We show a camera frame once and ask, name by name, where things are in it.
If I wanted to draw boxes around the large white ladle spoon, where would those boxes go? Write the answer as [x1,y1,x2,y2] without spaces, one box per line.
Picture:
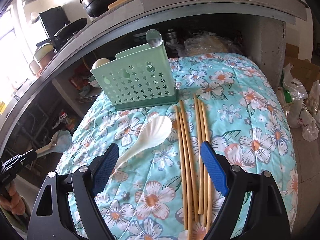
[111,115,172,177]

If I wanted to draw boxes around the black wok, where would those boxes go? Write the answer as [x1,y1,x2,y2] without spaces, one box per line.
[36,17,87,51]

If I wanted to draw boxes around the white plastic bag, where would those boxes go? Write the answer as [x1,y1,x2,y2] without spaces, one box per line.
[276,63,319,142]

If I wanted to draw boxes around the person's left hand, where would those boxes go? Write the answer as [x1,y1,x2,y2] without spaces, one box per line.
[1,181,25,215]

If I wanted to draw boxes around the mint green utensil holder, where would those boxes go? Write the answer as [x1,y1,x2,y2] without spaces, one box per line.
[91,43,178,111]

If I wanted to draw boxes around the beige ceramic spoon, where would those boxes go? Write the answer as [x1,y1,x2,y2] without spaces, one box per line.
[92,58,110,69]

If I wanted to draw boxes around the floral quilted cloth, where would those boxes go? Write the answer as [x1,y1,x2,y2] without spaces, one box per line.
[56,53,298,239]

